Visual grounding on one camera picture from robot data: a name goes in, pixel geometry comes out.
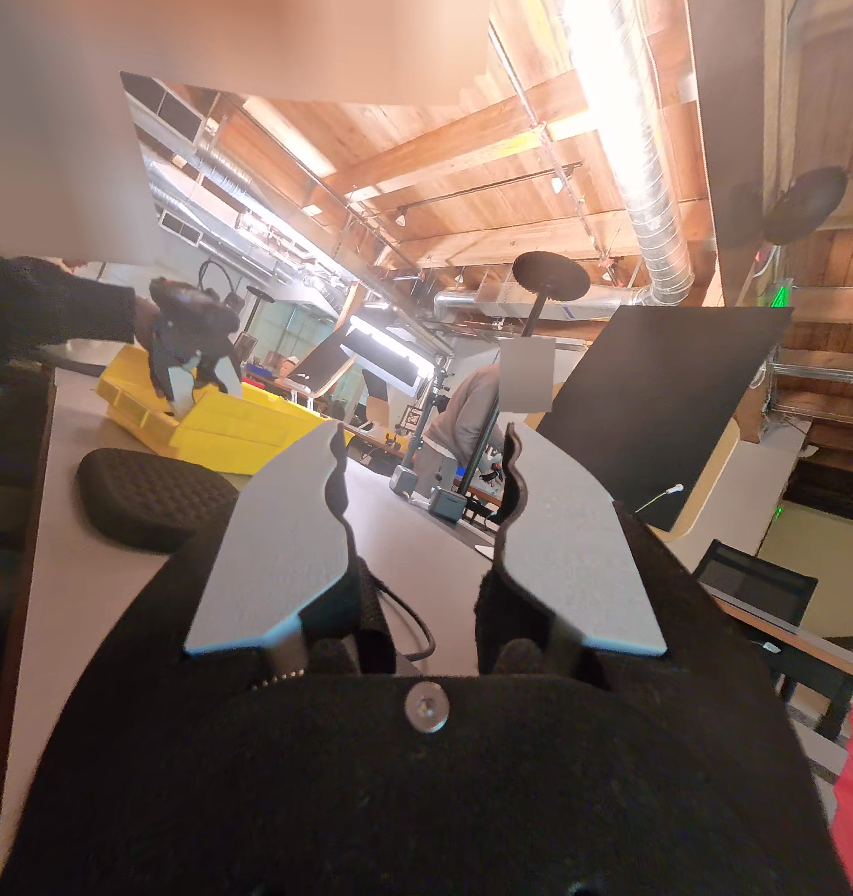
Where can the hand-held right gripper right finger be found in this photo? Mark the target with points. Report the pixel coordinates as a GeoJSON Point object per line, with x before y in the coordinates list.
{"type": "Point", "coordinates": [573, 546]}

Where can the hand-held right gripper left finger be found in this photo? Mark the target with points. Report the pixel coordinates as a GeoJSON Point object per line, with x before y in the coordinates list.
{"type": "Point", "coordinates": [279, 546]}

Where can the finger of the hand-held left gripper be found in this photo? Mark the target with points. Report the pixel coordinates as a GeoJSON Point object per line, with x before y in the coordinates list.
{"type": "Point", "coordinates": [229, 378]}
{"type": "Point", "coordinates": [183, 392]}

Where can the yellow plastic bin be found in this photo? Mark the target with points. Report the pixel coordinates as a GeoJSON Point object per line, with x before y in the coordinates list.
{"type": "Point", "coordinates": [258, 451]}
{"type": "Point", "coordinates": [209, 409]}

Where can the person's left forearm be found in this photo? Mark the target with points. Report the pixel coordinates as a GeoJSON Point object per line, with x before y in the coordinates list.
{"type": "Point", "coordinates": [48, 308]}

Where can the person's left hand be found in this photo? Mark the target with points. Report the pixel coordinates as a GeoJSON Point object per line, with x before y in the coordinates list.
{"type": "Point", "coordinates": [146, 322]}

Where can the black honeycomb armrest pad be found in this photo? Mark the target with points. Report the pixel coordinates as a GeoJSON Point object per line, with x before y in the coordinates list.
{"type": "Point", "coordinates": [153, 497]}

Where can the softbox light panel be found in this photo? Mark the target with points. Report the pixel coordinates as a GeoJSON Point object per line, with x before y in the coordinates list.
{"type": "Point", "coordinates": [391, 350]}

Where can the black panel with wooden rim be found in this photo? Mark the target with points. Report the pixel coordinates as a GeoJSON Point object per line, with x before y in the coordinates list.
{"type": "Point", "coordinates": [664, 406]}

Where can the black office chair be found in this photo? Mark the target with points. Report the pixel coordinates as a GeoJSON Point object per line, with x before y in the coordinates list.
{"type": "Point", "coordinates": [755, 581]}

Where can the black disc floor stand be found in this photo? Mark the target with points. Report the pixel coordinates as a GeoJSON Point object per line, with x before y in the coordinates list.
{"type": "Point", "coordinates": [552, 276]}

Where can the wooden office desk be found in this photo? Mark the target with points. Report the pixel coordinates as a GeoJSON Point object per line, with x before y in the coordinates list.
{"type": "Point", "coordinates": [832, 654]}

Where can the black round fan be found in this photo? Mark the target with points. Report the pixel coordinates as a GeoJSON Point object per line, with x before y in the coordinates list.
{"type": "Point", "coordinates": [808, 206]}

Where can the silver ventilation duct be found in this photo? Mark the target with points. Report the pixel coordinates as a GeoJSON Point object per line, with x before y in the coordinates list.
{"type": "Point", "coordinates": [650, 231]}

